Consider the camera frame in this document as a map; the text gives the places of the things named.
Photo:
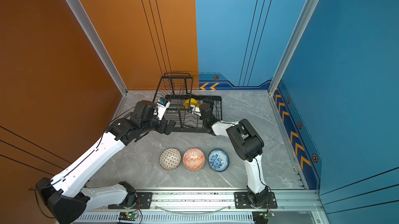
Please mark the aluminium corner post right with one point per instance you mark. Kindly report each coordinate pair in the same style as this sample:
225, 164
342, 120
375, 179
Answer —
302, 22

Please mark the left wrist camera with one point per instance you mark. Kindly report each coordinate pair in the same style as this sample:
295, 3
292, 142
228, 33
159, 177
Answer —
162, 105

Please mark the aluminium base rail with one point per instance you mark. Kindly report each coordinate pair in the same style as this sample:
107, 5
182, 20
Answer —
214, 206

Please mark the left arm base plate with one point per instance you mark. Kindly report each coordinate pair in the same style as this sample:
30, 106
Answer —
141, 200

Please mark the yellow bowl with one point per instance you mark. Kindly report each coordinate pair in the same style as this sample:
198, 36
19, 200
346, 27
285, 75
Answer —
189, 102

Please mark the black white patterned bowl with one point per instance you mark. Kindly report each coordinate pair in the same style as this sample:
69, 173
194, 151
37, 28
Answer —
170, 159

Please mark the aluminium corner post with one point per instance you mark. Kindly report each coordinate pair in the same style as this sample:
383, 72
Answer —
95, 40
302, 22

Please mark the green circuit board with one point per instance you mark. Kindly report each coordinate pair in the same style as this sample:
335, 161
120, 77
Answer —
128, 216
262, 217

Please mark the blue white floral bowl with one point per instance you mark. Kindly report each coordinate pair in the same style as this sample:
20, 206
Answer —
218, 160

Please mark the left green circuit board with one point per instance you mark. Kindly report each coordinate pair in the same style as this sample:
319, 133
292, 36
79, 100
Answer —
128, 216

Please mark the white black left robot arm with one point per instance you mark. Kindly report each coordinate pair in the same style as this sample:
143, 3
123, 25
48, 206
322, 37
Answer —
66, 196

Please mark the right green circuit board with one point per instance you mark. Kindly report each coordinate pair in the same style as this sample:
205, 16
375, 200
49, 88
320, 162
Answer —
262, 217

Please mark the black wire dish rack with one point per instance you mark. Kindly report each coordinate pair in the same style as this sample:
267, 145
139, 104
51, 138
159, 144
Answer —
184, 108

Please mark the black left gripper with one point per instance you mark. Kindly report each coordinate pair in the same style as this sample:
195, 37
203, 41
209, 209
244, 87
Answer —
163, 129

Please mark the aluminium corner post left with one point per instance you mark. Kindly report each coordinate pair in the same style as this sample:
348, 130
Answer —
95, 40

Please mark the orange white patterned bowl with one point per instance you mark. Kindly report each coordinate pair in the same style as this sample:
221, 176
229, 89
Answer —
193, 159

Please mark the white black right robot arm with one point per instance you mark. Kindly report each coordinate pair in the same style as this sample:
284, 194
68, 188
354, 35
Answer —
247, 144

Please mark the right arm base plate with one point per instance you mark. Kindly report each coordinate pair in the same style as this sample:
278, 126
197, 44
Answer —
241, 201

